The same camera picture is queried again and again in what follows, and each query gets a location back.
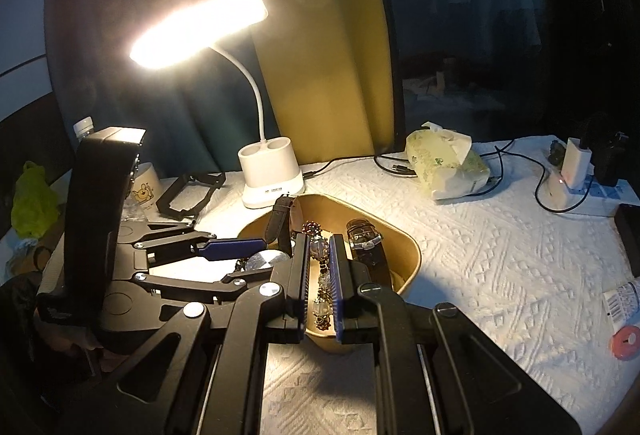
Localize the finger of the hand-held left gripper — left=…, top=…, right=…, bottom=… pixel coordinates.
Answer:
left=120, top=221, right=268, bottom=264
left=131, top=269, right=275, bottom=305

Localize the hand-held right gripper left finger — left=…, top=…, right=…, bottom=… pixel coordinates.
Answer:
left=65, top=234, right=312, bottom=435

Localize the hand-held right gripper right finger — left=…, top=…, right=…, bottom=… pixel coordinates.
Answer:
left=329, top=235, right=585, bottom=435

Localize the beaded bracelet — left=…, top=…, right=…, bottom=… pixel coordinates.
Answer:
left=302, top=221, right=335, bottom=332

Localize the black strap silver watch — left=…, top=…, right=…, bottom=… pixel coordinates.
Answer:
left=244, top=196, right=298, bottom=274

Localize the gold jewelry tray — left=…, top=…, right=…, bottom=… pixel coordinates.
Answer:
left=236, top=194, right=423, bottom=356

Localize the white cartoon mug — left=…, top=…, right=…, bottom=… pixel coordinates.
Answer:
left=130, top=161, right=164, bottom=212

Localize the yellow-green plastic bag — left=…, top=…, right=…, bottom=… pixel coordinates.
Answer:
left=11, top=161, right=61, bottom=239

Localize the white desk lamp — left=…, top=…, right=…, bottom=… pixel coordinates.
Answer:
left=129, top=0, right=306, bottom=210

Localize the dark teal curtain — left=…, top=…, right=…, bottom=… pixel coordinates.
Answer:
left=44, top=0, right=267, bottom=188

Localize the white textured table cloth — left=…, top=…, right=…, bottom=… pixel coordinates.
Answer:
left=116, top=135, right=640, bottom=435

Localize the tissue pack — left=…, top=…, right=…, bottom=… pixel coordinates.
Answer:
left=404, top=121, right=492, bottom=200

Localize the yellow curtain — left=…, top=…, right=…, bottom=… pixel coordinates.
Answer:
left=224, top=0, right=402, bottom=166

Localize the white power strip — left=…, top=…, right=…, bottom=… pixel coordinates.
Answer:
left=544, top=164, right=627, bottom=219

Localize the white charger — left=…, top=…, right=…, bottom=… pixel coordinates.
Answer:
left=562, top=138, right=594, bottom=192

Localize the white barcode label packet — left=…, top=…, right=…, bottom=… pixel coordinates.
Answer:
left=602, top=280, right=640, bottom=322

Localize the pink tape roll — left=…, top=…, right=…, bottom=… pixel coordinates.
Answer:
left=608, top=326, right=640, bottom=359

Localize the black power adapter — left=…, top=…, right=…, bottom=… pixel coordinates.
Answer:
left=584, top=114, right=625, bottom=188

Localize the black box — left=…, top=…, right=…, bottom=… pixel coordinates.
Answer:
left=615, top=203, right=640, bottom=279

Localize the black strap wristwatch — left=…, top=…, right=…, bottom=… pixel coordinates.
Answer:
left=345, top=217, right=397, bottom=288

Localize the black plastic frame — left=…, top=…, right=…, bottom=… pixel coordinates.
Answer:
left=156, top=171, right=227, bottom=222

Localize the black lamp cable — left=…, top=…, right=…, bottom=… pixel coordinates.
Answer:
left=301, top=140, right=516, bottom=179

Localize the black charger cable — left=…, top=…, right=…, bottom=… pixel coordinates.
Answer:
left=480, top=151, right=568, bottom=214

